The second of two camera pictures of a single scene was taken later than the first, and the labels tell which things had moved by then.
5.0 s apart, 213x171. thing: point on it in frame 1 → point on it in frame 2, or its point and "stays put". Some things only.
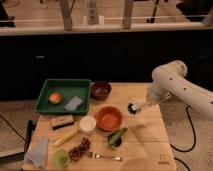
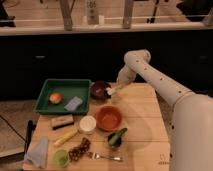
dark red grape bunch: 80,150 stays put
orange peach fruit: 55,98 stays put
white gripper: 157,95 → 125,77
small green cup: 61,158 stays put
